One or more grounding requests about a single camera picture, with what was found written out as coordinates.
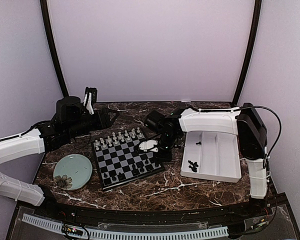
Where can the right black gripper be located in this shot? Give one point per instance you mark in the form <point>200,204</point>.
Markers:
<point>166,157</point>

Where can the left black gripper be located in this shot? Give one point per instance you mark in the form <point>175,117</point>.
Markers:
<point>104,122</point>

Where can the white plastic tray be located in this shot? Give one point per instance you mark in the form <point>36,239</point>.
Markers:
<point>217,157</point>

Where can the black chess pawn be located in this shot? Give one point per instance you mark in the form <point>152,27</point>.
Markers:
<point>134,170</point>

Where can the black and white chessboard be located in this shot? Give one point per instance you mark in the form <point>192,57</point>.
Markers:
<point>119,156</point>

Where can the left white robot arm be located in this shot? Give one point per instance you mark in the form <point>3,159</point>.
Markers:
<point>16,147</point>

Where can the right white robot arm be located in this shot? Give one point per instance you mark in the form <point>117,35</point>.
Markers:
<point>246,124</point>

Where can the black chess pieces pile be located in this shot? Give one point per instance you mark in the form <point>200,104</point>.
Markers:
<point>193,166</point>

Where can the green floral ceramic plate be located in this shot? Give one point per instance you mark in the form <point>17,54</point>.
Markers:
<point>72,172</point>

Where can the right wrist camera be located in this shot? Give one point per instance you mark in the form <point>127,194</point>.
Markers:
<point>153,121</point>

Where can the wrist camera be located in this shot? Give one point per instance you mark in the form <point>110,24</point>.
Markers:
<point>153,121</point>
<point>71,109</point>

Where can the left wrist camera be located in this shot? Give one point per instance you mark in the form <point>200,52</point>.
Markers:
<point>71,109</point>

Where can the black front rail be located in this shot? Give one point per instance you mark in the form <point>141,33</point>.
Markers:
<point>93,216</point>

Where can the white slotted cable duct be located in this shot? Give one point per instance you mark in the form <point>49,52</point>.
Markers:
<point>113,231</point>

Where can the left black frame post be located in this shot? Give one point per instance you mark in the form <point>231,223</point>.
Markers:
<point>52,47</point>

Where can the black frame post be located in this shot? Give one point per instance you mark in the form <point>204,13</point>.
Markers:
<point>52,47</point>
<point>249,51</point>

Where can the right black frame post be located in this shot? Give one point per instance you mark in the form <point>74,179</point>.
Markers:
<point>249,51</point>

